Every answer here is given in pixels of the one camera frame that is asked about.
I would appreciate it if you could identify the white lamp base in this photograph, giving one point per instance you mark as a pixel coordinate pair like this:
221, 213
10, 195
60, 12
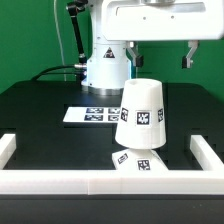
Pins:
138, 160

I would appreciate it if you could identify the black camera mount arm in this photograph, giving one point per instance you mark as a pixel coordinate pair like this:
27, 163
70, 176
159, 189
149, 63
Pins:
74, 8

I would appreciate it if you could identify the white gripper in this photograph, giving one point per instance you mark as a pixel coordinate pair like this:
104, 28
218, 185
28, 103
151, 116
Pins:
147, 20

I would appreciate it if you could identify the white marker sheet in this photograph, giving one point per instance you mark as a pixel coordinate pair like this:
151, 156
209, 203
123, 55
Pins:
92, 115

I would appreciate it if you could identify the white lamp shade cone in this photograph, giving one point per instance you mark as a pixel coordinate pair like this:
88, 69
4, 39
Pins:
141, 122

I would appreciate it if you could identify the white U-shaped fence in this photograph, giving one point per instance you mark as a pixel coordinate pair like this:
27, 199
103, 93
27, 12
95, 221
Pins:
209, 180

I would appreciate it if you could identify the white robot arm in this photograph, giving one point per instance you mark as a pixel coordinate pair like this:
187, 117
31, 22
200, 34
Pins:
110, 64

